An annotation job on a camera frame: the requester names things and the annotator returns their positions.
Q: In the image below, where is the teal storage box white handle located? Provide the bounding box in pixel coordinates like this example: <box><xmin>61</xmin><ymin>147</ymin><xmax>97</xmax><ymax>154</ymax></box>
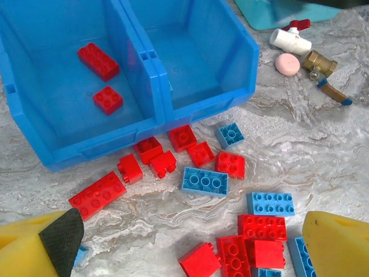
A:
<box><xmin>233</xmin><ymin>0</ymin><xmax>342</xmax><ymax>31</ymax></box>

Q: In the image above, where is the red two-by-four lego brick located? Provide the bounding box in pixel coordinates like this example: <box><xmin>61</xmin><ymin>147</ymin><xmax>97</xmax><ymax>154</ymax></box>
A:
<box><xmin>77</xmin><ymin>42</ymin><xmax>121</xmax><ymax>83</ymax></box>
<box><xmin>237</xmin><ymin>214</ymin><xmax>289</xmax><ymax>242</ymax></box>
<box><xmin>68</xmin><ymin>170</ymin><xmax>127</xmax><ymax>222</ymax></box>
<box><xmin>216</xmin><ymin>235</ymin><xmax>252</xmax><ymax>277</ymax></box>

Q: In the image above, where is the brass ball valve blue handle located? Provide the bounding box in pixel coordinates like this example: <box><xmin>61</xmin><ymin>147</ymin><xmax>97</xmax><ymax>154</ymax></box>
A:
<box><xmin>301</xmin><ymin>49</ymin><xmax>353</xmax><ymax>107</ymax></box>

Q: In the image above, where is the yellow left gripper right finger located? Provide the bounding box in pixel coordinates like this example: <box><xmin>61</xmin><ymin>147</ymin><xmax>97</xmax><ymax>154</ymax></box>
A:
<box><xmin>302</xmin><ymin>211</ymin><xmax>369</xmax><ymax>277</ymax></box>

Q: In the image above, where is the blue two-by-four lego brick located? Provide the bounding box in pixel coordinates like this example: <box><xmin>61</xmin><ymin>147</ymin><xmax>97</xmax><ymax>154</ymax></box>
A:
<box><xmin>287</xmin><ymin>237</ymin><xmax>318</xmax><ymax>277</ymax></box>
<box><xmin>180</xmin><ymin>166</ymin><xmax>229</xmax><ymax>199</ymax></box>
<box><xmin>246</xmin><ymin>191</ymin><xmax>296</xmax><ymax>217</ymax></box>

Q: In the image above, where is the pink round disc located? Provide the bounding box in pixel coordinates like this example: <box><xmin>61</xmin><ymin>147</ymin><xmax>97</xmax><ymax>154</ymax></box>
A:
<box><xmin>274</xmin><ymin>53</ymin><xmax>300</xmax><ymax>76</ymax></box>

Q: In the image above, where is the red two-by-two lego brick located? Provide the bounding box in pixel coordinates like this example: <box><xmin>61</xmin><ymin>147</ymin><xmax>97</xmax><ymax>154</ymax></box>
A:
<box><xmin>187</xmin><ymin>141</ymin><xmax>216</xmax><ymax>169</ymax></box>
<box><xmin>214</xmin><ymin>151</ymin><xmax>246</xmax><ymax>181</ymax></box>
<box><xmin>133</xmin><ymin>136</ymin><xmax>164</xmax><ymax>166</ymax></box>
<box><xmin>149</xmin><ymin>150</ymin><xmax>178</xmax><ymax>179</ymax></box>
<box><xmin>244</xmin><ymin>238</ymin><xmax>287</xmax><ymax>269</ymax></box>
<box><xmin>168</xmin><ymin>124</ymin><xmax>198</xmax><ymax>154</ymax></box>
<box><xmin>116</xmin><ymin>153</ymin><xmax>144</xmax><ymax>185</ymax></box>
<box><xmin>92</xmin><ymin>85</ymin><xmax>124</xmax><ymax>117</ymax></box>
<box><xmin>178</xmin><ymin>241</ymin><xmax>223</xmax><ymax>277</ymax></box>

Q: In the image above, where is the small pink white bottle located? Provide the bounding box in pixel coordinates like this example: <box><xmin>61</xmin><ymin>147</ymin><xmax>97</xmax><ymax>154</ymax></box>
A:
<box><xmin>269</xmin><ymin>18</ymin><xmax>313</xmax><ymax>56</ymax></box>

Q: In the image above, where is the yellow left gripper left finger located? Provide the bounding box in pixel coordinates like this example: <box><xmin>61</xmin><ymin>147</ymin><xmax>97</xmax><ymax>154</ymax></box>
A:
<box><xmin>0</xmin><ymin>208</ymin><xmax>85</xmax><ymax>277</ymax></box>

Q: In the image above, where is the blue two-by-two lego brick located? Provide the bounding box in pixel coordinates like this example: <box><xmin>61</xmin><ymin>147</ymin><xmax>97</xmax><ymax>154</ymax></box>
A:
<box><xmin>215</xmin><ymin>122</ymin><xmax>246</xmax><ymax>150</ymax></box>

